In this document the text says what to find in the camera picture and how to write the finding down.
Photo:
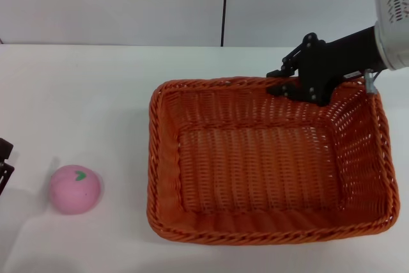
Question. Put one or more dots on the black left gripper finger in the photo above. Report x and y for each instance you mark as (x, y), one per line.
(4, 148)
(5, 174)

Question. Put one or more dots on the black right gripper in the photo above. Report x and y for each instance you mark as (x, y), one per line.
(322, 68)

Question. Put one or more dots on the pink peach toy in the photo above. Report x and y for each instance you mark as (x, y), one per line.
(73, 193)

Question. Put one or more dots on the orange woven plastic basket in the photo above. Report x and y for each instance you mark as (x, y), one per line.
(255, 170)

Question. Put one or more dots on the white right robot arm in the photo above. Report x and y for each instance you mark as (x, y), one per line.
(393, 4)

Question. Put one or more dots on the black vertical wall strip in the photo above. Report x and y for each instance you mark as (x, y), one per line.
(225, 1)

